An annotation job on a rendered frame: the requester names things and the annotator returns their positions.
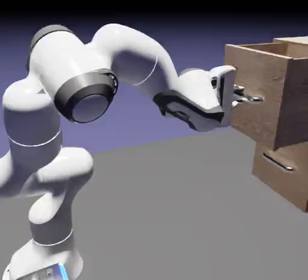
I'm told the curved silver metal handle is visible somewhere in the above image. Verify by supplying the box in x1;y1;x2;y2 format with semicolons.
240;95;265;104
262;152;296;172

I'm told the light wooden cabinet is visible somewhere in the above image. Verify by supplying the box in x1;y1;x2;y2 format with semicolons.
251;36;308;213

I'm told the light wooden drawer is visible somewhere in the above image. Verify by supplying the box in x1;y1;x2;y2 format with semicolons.
224;42;308;152
251;137;308;213

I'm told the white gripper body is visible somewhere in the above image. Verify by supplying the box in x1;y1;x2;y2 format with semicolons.
209;64;237;128

